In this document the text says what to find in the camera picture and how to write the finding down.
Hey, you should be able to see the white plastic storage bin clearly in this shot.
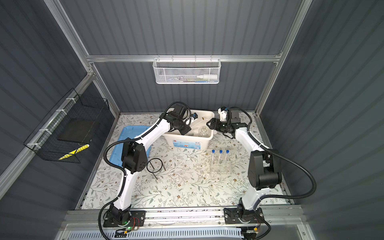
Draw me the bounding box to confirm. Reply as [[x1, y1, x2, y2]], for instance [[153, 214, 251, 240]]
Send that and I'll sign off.
[[163, 110, 216, 150]]

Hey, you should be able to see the white wire mesh basket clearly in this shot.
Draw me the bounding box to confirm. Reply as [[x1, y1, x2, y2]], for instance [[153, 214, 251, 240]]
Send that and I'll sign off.
[[153, 60, 222, 85]]

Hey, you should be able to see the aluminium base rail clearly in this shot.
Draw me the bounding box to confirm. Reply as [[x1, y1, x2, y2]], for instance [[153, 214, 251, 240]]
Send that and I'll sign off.
[[60, 205, 308, 231]]

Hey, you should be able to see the blue capped test tube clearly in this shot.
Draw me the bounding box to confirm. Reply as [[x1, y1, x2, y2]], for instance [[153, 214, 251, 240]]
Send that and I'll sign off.
[[224, 150, 230, 173], [210, 150, 216, 173], [217, 150, 223, 171]]

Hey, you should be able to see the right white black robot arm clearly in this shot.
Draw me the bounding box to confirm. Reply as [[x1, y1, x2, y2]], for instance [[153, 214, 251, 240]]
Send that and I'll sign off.
[[207, 107, 317, 224]]

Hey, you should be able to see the black pad in basket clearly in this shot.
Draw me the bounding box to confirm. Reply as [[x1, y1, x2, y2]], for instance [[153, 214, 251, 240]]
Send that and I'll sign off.
[[57, 119, 99, 144]]

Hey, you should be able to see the blue plastic lid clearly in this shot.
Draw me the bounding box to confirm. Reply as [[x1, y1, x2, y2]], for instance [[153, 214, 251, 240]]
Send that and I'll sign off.
[[109, 126, 150, 167]]

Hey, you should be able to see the black wire basket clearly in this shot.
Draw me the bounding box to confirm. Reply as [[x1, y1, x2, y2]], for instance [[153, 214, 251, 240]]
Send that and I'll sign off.
[[24, 91, 114, 164]]

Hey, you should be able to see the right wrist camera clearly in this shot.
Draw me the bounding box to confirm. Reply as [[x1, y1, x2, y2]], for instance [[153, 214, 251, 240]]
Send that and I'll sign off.
[[218, 107, 228, 122]]

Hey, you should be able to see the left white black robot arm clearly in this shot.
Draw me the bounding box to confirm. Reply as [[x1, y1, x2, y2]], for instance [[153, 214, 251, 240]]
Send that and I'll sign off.
[[102, 102, 198, 228]]

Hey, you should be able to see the black wire ring stand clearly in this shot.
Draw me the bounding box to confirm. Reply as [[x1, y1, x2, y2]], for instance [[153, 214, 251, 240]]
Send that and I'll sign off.
[[146, 158, 166, 180]]

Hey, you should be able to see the clear glass flask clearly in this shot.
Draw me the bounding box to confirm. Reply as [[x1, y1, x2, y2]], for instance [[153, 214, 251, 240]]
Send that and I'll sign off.
[[199, 126, 211, 138]]

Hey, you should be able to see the white bottle in basket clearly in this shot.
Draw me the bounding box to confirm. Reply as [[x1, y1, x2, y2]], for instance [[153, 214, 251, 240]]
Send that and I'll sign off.
[[197, 75, 219, 82]]

